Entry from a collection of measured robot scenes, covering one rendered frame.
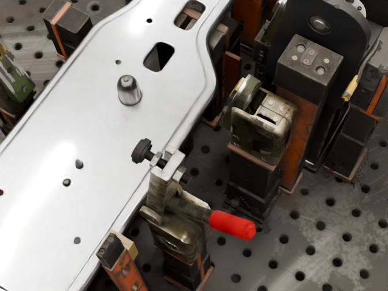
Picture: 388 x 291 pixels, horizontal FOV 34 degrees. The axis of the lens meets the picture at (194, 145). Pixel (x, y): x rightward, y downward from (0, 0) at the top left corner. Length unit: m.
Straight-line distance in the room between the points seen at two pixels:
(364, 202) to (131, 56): 0.51
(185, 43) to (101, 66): 0.13
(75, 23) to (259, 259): 0.51
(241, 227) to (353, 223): 0.52
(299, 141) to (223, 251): 0.28
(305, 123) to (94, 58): 0.33
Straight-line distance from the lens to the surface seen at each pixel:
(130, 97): 0.91
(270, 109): 0.84
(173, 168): 0.65
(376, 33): 1.05
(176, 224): 0.80
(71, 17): 1.04
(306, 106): 0.88
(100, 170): 0.89
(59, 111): 0.94
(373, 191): 1.22
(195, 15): 1.02
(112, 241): 0.65
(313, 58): 0.83
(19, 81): 0.96
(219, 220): 0.72
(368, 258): 1.18
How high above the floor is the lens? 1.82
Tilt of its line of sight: 66 degrees down
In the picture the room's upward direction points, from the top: 5 degrees counter-clockwise
